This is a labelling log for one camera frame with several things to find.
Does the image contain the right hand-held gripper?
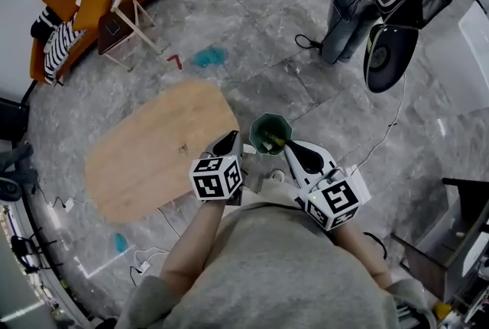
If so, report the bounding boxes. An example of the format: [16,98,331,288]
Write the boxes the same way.
[282,139,361,233]

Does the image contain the person's beige trousers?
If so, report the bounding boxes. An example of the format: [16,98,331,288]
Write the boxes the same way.
[240,174,303,210]

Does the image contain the yellow snack wrapper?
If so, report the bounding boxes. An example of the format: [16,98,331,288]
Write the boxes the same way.
[263,131,286,145]

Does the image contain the black white striped pillow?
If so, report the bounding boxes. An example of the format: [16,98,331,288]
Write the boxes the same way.
[30,6,62,40]

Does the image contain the large teal cloth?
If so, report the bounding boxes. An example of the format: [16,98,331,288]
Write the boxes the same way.
[193,47,229,68]

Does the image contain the white tape corner mark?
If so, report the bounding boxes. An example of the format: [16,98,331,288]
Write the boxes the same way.
[74,243,137,279]

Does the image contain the small yellow object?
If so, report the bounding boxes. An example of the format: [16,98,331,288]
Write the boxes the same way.
[435,302,452,321]

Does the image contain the dark chair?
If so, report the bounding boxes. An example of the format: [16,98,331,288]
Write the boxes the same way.
[11,230,64,275]

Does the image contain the grey oval backpack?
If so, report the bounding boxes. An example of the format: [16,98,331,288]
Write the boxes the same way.
[362,24,420,94]

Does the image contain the black white striped blanket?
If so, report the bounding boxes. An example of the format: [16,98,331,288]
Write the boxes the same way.
[43,20,87,85]

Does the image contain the person's grey shirt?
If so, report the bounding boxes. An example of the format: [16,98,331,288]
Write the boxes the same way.
[114,201,439,329]

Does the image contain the black looped cable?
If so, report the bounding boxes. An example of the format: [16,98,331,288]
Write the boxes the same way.
[362,231,387,260]

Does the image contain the right hand-held gripper camera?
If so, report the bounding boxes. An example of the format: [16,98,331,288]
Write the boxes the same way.
[315,166,348,189]

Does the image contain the person's right forearm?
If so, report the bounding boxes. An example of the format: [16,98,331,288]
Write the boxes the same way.
[335,220,394,289]

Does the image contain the person's left forearm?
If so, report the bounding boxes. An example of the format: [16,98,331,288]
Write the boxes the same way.
[158,199,226,298]

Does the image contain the oval wooden table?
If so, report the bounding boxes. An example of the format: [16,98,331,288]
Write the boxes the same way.
[83,79,241,224]

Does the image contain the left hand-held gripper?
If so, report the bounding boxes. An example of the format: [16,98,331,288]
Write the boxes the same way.
[189,131,246,207]

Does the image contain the black floor cable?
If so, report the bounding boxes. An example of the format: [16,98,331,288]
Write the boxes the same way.
[294,33,324,50]

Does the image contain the green waste bin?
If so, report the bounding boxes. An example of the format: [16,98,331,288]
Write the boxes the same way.
[248,112,293,156]

